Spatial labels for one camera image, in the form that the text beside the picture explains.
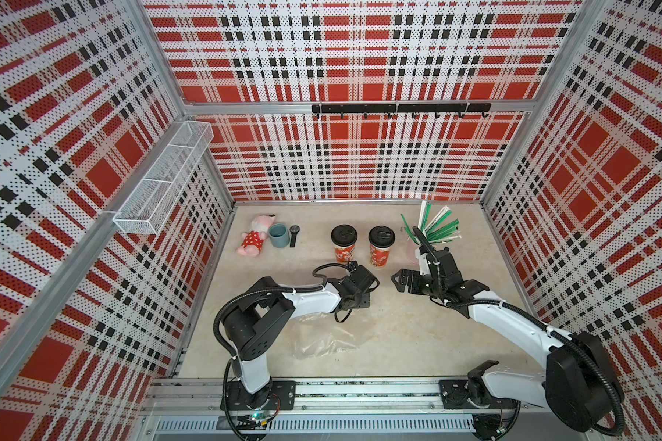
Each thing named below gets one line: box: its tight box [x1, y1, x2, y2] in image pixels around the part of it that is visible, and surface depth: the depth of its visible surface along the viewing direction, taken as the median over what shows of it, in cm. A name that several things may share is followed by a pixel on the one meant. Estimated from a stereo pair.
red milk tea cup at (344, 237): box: [331, 223, 358, 264], surface depth 90 cm
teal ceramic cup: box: [268, 222, 290, 249], surface depth 107 cm
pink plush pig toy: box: [236, 214, 275, 257], surface depth 104 cm
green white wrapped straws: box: [400, 200, 463, 246], surface depth 96 cm
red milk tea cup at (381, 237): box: [368, 225, 397, 269], surface depth 90 cm
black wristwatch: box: [288, 224, 301, 249], surface depth 113 cm
